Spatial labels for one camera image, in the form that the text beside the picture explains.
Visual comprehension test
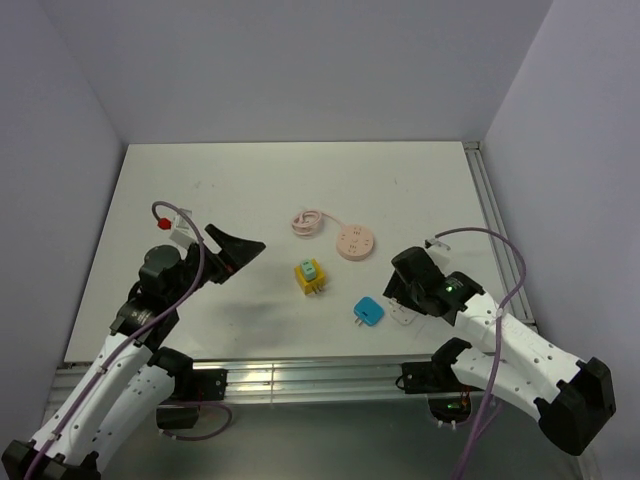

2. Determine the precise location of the aluminium rail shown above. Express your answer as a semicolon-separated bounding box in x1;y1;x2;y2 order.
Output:
462;142;537;330
47;355;496;409

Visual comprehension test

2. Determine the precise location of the blue plug adapter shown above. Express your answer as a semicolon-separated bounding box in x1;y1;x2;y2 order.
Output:
353;296;385;327

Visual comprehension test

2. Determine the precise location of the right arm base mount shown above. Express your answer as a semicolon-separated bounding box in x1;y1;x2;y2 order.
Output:
395;361;479;430

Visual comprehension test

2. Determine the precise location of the pink coiled cord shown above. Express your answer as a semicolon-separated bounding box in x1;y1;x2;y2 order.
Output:
291;208;346;237

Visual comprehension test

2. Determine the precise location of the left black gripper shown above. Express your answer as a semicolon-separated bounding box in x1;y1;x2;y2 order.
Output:
167;223;265;306

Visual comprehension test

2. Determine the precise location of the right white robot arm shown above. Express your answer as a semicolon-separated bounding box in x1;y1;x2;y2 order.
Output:
383;247;616;456

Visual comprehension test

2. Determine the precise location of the aluminium front rail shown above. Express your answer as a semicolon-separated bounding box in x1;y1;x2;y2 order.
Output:
47;355;496;409

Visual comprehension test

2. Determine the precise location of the green plug adapter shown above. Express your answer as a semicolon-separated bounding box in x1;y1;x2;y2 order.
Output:
299;259;317;282

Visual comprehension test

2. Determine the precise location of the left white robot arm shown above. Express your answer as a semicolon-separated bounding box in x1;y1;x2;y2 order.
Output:
2;224;266;479

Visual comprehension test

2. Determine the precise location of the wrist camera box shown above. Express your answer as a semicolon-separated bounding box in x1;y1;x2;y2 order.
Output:
424;238;451;268
169;209;198;250

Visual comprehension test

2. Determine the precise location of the yellow cube socket adapter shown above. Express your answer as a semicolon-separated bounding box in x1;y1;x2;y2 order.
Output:
294;258;327;296

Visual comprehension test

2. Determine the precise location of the pink round power strip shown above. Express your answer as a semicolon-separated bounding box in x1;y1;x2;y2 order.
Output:
336;224;375;261

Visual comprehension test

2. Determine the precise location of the aluminium right rail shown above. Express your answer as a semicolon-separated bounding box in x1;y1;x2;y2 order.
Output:
462;142;537;330

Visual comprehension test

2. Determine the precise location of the white plug adapter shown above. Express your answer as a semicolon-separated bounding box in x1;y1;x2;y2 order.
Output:
388;299;418;326

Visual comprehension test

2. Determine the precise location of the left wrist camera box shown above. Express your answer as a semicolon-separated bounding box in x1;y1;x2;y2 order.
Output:
169;209;198;250

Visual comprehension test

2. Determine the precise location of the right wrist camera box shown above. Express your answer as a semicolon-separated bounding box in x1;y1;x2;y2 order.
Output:
424;238;451;268

